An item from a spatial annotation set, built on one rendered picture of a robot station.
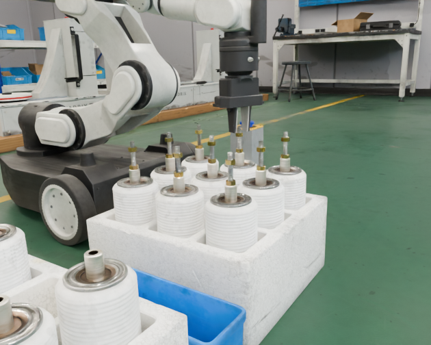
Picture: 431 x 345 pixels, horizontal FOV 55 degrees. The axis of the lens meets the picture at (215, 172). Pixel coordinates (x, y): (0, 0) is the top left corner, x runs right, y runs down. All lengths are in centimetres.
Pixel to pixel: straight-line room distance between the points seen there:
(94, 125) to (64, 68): 187
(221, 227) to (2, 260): 34
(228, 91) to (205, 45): 369
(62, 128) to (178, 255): 82
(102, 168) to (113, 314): 78
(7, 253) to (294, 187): 57
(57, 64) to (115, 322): 281
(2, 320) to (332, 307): 65
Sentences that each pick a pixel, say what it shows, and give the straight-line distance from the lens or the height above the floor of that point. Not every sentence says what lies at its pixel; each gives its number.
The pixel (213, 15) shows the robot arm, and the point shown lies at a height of 59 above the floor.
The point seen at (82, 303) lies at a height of 24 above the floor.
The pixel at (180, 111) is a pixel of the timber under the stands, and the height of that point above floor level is 6.
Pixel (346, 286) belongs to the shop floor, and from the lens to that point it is 101.
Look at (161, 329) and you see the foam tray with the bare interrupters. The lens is 55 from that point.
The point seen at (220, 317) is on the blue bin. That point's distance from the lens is 72.
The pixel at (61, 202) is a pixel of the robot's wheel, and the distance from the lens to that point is 124.
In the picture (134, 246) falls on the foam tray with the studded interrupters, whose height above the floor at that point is 15.
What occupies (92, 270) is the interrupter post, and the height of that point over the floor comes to 26.
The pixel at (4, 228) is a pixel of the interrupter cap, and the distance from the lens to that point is 73.
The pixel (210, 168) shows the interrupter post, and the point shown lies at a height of 27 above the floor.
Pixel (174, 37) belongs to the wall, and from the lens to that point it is 744.
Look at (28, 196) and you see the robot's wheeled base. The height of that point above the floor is 8.
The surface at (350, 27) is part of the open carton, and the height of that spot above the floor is 83.
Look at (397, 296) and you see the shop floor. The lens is 101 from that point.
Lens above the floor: 50
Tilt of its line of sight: 15 degrees down
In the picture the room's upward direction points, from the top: 1 degrees counter-clockwise
